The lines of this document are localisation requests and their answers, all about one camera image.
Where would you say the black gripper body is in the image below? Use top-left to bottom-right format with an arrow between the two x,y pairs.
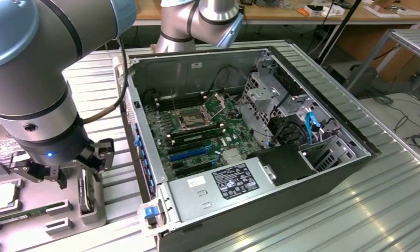
18,115 -> 94,182

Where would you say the Nvidia Quadro graphics card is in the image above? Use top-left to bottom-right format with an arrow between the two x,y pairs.
77,169 -> 97,212

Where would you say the grey plastic parts rack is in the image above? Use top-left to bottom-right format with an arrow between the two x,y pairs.
0,146 -> 108,252

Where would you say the silver hard disk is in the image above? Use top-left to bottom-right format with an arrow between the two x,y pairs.
0,140 -> 20,164

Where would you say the silver CPU chip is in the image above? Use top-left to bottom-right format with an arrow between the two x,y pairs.
0,183 -> 18,211

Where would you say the green RAM stick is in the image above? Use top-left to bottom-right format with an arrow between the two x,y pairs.
0,206 -> 52,225

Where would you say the long black expansion slot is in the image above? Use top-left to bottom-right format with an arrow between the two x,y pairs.
172,160 -> 215,171
176,167 -> 216,177
167,143 -> 207,154

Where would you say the CPU socket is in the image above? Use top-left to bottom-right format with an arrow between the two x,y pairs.
173,107 -> 211,131

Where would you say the grey power supply unit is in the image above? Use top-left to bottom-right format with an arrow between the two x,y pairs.
167,156 -> 277,223

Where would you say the silver chipset heat sink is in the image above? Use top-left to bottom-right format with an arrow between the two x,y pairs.
220,149 -> 247,163

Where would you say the metal socket cover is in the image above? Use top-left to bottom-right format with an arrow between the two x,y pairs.
200,92 -> 229,117

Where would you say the green motherboard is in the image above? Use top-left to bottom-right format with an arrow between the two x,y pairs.
142,90 -> 263,182

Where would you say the perforated metal disk bay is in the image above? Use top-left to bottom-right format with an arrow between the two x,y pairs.
240,70 -> 295,144

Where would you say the black plastic air shroud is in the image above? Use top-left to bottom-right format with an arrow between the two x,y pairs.
247,145 -> 317,187

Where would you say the open black PC case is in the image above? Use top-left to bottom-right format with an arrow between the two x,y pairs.
112,45 -> 381,252

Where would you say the silver slotted disk bay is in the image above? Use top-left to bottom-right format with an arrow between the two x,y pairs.
297,132 -> 360,173

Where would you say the long wooden desk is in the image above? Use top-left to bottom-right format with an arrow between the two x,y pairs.
132,0 -> 420,27

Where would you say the dark equipment box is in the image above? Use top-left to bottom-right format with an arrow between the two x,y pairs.
327,61 -> 379,98

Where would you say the orange and white box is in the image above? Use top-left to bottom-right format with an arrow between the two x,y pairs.
296,5 -> 324,17

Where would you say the black stand pole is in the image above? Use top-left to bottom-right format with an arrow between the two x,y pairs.
316,0 -> 360,66

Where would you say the black and white box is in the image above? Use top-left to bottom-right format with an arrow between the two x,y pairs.
307,4 -> 347,16

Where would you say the brown wooden board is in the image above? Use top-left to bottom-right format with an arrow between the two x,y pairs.
335,25 -> 420,83

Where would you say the white paper tray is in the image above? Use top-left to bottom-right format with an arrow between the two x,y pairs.
361,3 -> 401,18

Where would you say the black camera cable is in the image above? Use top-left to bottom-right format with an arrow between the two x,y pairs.
81,36 -> 130,124

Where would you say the black arched wire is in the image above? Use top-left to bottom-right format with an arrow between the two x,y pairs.
209,66 -> 248,91

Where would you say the black wire bundle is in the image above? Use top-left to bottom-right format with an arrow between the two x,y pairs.
268,117 -> 307,147

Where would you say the light blue flat wire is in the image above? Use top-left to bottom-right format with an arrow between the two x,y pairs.
304,111 -> 319,145

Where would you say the metal frame slat table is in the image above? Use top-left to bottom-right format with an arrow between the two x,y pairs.
345,28 -> 420,92

